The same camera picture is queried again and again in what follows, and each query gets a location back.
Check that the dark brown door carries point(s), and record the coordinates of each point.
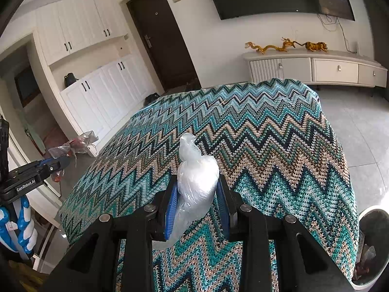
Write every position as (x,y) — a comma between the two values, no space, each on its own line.
(161,36)

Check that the person's left hand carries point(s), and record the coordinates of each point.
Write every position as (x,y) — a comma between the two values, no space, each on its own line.
(24,231)

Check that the white trash bin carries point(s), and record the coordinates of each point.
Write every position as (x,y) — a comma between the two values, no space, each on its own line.
(375,228)

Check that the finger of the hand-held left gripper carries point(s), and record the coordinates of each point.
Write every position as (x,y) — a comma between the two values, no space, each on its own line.
(56,164)

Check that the white wall cupboard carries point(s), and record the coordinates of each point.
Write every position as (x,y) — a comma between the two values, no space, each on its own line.
(100,97)

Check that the golden dragon figurine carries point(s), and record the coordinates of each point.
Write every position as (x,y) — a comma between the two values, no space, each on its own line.
(270,48)

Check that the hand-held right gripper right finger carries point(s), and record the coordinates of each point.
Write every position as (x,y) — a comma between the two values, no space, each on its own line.
(223,211)

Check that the teal zigzag blanket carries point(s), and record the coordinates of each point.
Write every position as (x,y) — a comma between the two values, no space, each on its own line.
(273,143)

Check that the white plastic bag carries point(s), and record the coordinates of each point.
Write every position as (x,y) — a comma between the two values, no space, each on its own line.
(197,176)

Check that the clear plastic bag red contents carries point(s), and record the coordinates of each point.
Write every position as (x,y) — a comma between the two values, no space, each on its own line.
(79,143)

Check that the golden tiger figurine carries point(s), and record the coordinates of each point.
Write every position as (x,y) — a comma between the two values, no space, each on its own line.
(316,47)

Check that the black bag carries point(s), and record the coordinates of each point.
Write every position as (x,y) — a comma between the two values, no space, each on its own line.
(71,80)

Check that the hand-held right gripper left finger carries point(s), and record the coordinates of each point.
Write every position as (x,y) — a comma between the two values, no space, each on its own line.
(170,216)

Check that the white television cabinet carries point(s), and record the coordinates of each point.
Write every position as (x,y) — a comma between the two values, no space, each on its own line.
(328,68)

